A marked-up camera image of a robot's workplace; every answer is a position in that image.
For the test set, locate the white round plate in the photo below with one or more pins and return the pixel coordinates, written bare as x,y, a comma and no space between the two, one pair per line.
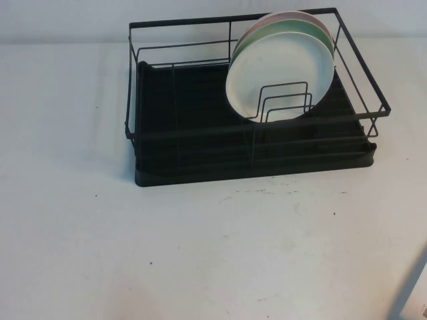
267,66

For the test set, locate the green round plate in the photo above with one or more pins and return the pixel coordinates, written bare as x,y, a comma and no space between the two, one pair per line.
283,28

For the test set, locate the pink round plate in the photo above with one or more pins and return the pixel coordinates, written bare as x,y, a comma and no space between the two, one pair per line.
283,15

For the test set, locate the black plastic drip tray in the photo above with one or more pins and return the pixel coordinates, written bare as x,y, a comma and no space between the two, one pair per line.
200,100

